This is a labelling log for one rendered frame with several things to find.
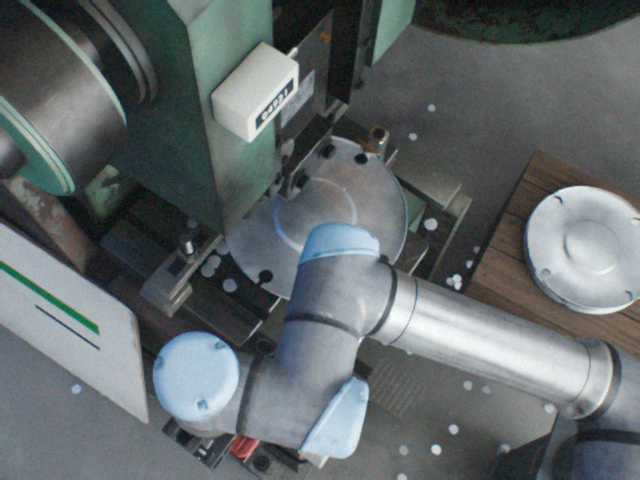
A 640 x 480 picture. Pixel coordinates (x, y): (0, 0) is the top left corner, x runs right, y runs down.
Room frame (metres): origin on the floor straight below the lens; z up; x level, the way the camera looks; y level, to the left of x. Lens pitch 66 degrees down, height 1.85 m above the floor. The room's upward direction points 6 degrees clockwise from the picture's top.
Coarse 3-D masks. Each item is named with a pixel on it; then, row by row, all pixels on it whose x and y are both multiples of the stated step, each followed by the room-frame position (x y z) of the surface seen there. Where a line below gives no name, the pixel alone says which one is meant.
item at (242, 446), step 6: (240, 438) 0.15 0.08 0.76; (246, 438) 0.15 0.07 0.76; (252, 438) 0.15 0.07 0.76; (234, 444) 0.14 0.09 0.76; (240, 444) 0.14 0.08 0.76; (246, 444) 0.14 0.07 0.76; (252, 444) 0.14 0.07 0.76; (234, 450) 0.13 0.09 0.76; (240, 450) 0.13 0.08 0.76; (246, 450) 0.13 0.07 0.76; (252, 450) 0.13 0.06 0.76; (240, 456) 0.12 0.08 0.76
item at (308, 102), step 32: (288, 0) 0.58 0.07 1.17; (320, 0) 0.59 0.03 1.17; (288, 32) 0.54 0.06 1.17; (320, 32) 0.56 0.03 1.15; (320, 64) 0.56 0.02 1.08; (320, 96) 0.57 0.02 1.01; (288, 128) 0.50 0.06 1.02; (320, 128) 0.54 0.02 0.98; (288, 160) 0.47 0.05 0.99; (320, 160) 0.52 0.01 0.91; (288, 192) 0.46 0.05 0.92
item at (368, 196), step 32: (352, 160) 0.60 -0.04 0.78; (320, 192) 0.53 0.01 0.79; (352, 192) 0.54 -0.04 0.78; (384, 192) 0.55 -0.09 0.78; (256, 224) 0.47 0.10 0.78; (288, 224) 0.47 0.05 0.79; (352, 224) 0.49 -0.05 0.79; (384, 224) 0.49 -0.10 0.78; (256, 256) 0.42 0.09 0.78; (288, 256) 0.42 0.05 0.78; (288, 288) 0.37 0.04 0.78
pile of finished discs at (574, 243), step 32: (576, 192) 0.81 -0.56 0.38; (608, 192) 0.82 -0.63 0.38; (544, 224) 0.72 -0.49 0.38; (576, 224) 0.73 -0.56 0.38; (608, 224) 0.74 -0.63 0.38; (544, 256) 0.65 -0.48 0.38; (576, 256) 0.65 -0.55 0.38; (608, 256) 0.66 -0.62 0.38; (544, 288) 0.58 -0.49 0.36; (576, 288) 0.58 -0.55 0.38; (608, 288) 0.59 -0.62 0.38
